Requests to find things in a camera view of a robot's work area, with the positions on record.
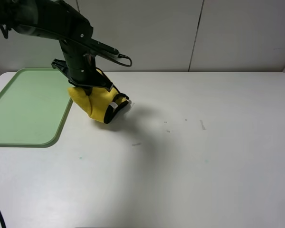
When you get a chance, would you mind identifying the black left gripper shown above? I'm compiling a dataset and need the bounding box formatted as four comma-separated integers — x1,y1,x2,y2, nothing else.
51,39,113,95

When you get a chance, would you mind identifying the yellow towel with black trim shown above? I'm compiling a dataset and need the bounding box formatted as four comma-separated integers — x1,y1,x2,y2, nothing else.
67,68,130,124

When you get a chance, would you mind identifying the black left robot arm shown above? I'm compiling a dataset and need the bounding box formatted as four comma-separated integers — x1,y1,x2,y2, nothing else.
0,0,113,93

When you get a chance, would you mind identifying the light green plastic tray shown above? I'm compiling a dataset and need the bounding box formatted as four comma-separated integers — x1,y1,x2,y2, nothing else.
0,68,72,148

